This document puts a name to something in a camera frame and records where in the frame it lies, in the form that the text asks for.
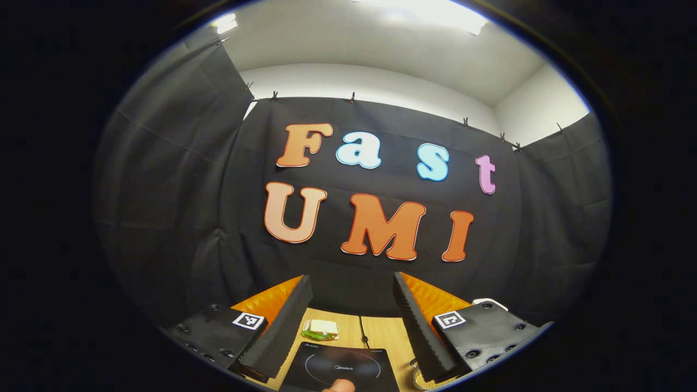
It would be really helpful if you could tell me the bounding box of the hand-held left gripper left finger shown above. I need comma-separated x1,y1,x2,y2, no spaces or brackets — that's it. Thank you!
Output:
161,275,315,383

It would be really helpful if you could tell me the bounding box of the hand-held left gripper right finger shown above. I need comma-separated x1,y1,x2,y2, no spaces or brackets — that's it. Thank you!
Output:
393,271,555,383

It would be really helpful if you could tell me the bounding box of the stainless steel pot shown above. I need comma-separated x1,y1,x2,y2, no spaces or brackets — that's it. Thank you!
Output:
408,357,463,390

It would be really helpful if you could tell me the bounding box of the black induction cooktop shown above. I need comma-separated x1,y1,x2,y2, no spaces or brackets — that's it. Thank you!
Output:
280,342,401,392

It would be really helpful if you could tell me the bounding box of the sandwich with lettuce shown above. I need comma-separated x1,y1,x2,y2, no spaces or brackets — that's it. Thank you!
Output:
302,320,340,341

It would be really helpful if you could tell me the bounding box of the black backdrop cloth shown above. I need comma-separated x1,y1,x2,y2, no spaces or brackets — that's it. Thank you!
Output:
93,38,613,327

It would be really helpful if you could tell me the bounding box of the row of cloth clips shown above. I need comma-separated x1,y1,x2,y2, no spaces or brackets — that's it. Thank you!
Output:
217,36,566,151

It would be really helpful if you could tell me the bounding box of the ceiling light panel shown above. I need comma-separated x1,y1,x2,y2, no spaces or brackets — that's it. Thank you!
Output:
212,13,239,34

